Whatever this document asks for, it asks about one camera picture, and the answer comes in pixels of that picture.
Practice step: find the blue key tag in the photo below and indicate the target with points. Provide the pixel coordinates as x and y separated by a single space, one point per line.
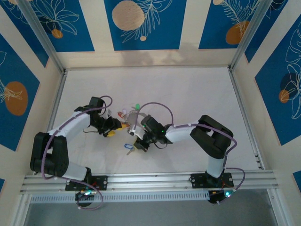
128 146

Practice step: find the silver key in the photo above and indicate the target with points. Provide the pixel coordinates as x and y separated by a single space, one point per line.
130 151

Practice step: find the perforated metal key holder plate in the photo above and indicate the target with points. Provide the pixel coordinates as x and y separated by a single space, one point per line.
135 120

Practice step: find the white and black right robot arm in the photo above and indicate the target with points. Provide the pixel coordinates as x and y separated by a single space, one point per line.
178 135

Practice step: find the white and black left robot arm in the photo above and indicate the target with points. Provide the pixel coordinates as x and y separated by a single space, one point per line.
75 122

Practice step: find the red key tag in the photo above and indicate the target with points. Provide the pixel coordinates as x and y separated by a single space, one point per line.
121 114

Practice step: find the lilac key tag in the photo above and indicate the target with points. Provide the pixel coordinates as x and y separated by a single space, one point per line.
124 110

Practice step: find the green key tag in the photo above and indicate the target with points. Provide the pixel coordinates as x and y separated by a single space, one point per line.
137 106

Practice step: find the aluminium mounting rail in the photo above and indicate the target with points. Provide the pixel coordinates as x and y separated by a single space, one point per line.
150 180

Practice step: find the aluminium table side rail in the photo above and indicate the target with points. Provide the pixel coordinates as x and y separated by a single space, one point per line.
56 103
242 108

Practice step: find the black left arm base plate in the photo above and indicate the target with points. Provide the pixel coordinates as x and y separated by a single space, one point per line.
101 182

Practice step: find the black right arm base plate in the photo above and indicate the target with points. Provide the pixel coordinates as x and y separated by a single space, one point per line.
197 180

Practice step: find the aluminium frame post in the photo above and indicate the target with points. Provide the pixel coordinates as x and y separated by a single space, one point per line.
42 37
249 35

